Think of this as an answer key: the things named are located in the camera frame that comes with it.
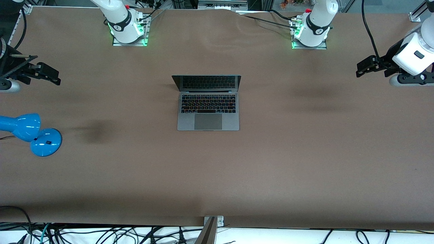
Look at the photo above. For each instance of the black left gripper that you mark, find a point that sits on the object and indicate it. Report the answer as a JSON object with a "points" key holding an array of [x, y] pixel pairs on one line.
{"points": [[389, 59]]}

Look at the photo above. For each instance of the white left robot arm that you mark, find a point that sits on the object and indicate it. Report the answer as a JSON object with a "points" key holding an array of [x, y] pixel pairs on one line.
{"points": [[318, 20]]}

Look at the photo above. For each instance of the colourful small objects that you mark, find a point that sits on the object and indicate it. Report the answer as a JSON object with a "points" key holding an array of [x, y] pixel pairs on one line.
{"points": [[291, 3]]}

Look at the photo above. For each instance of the aluminium frame profile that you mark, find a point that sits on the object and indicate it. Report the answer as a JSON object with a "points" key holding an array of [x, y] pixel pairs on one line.
{"points": [[420, 12], [20, 20]]}

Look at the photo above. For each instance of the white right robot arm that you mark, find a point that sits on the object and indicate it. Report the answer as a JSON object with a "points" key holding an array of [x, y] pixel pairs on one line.
{"points": [[118, 17]]}

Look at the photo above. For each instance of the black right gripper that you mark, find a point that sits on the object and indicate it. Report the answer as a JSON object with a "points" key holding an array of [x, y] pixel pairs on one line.
{"points": [[13, 68]]}

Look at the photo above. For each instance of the grey laptop computer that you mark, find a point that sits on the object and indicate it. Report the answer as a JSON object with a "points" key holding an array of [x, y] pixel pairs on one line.
{"points": [[208, 122]]}

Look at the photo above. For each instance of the grey metal equipment box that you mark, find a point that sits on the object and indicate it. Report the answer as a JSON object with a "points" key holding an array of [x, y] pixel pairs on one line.
{"points": [[222, 4]]}

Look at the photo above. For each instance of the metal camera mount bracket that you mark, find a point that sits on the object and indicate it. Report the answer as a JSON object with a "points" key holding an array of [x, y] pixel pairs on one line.
{"points": [[211, 225]]}

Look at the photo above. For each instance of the blue desk lamp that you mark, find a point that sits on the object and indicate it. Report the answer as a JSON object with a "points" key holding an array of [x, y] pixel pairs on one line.
{"points": [[44, 144]]}

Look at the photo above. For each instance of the brown table cover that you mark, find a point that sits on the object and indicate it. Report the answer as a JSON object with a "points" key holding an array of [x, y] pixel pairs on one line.
{"points": [[305, 152]]}

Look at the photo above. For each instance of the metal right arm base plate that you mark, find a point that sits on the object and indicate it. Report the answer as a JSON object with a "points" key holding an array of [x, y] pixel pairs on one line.
{"points": [[135, 44]]}

